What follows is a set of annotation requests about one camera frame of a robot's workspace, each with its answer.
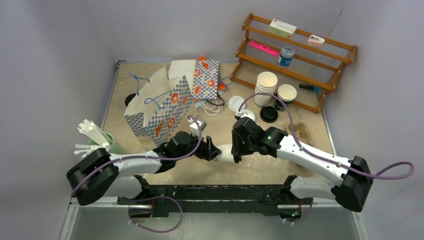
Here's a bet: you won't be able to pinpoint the white cup lid far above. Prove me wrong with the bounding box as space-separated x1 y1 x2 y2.
227 95 246 112

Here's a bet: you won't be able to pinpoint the stack of flat paper bags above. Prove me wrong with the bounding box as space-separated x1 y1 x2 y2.
167 56 234 117

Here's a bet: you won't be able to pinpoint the wooden shelf rack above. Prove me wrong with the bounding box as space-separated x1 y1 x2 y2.
230 13 358 114

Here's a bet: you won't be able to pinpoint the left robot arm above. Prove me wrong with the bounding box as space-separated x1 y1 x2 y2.
66 131 223 206

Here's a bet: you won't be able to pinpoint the checkered paper bag blue handles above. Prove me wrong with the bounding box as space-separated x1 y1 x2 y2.
124 67 198 150

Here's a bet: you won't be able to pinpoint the black blue marker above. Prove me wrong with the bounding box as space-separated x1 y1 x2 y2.
299 83 321 92

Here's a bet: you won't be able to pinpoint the stack of black lids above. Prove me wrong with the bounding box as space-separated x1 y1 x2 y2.
124 93 137 107

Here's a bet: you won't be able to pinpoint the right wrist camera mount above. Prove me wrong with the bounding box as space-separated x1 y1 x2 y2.
234 111 249 120

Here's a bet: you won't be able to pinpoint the stack of white paper cups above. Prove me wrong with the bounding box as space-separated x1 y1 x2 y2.
254 71 278 108

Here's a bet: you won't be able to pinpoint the wrapped white straws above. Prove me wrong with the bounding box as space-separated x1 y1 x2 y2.
73 119 112 157

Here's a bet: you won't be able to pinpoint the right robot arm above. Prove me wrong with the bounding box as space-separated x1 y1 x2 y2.
231 117 373 212

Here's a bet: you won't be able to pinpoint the dark paper cup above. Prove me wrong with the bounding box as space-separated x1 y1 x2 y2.
274 84 297 106

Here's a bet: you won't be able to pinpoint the black lids by cups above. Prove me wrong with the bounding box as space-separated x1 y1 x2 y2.
259 106 278 123

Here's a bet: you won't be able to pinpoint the white green box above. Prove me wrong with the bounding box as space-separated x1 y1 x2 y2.
268 19 297 39

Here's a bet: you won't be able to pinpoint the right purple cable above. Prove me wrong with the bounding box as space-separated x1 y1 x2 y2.
236 93 416 226

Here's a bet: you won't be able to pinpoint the white pink small device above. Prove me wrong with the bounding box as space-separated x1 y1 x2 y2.
307 34 326 48

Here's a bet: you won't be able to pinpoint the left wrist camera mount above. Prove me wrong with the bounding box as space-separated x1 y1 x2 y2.
189 119 207 137

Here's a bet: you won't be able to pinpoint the white cup lid near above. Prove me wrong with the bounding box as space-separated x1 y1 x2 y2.
240 109 256 122

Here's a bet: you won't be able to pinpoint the white cup lid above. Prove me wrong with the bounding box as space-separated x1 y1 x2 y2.
227 95 246 112
240 109 256 122

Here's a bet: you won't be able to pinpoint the pink highlighter pen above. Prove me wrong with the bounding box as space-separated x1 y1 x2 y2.
249 40 280 57

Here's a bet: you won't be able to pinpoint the blue white jar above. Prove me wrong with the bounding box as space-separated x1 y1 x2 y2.
277 46 295 67

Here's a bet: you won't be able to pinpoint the stack of pulp carriers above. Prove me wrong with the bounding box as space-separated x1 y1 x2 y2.
284 121 314 146

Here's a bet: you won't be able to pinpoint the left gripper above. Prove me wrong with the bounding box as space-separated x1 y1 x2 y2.
175 131 221 161

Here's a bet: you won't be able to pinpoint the black aluminium base frame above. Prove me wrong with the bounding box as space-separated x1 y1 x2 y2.
69 183 362 221

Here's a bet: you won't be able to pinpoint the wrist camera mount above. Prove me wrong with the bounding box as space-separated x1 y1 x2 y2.
189 119 207 137
234 111 249 120

